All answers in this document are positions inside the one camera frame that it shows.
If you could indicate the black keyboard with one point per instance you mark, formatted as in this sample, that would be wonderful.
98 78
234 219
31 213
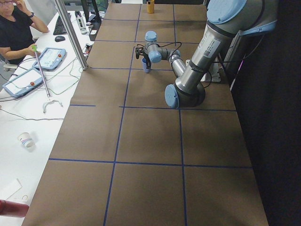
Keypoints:
59 27

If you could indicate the person in black shirt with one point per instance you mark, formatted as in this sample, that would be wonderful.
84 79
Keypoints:
16 40

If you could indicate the white curved bracket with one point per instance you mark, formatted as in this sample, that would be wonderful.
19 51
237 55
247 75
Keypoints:
51 102

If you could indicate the aluminium frame post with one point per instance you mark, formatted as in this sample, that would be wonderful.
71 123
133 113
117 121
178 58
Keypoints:
59 4

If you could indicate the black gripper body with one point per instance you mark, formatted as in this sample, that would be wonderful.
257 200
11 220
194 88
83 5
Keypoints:
147 58

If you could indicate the black computer mouse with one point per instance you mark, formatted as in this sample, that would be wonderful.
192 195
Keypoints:
59 38

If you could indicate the lower teach pendant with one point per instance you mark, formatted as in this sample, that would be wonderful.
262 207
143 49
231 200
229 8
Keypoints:
23 83

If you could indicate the long metal grabber stick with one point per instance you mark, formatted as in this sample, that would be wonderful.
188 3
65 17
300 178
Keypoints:
34 48

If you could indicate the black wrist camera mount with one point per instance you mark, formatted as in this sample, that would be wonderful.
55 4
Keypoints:
139 51

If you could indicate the upper teach pendant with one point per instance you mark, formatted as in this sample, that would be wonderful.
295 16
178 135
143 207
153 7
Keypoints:
51 58

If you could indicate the blue ribbed cup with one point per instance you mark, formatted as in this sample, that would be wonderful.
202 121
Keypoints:
145 67

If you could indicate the white paper cup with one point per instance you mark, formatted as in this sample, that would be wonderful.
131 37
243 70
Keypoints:
26 140

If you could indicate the red bottle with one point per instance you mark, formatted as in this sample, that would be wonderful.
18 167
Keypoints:
13 209

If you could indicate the teach pendant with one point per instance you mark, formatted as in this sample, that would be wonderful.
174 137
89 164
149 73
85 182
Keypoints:
23 83
51 58

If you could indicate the yellow cup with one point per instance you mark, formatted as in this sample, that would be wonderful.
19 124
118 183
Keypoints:
150 6

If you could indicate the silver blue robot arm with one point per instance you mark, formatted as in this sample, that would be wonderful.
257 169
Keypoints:
225 19

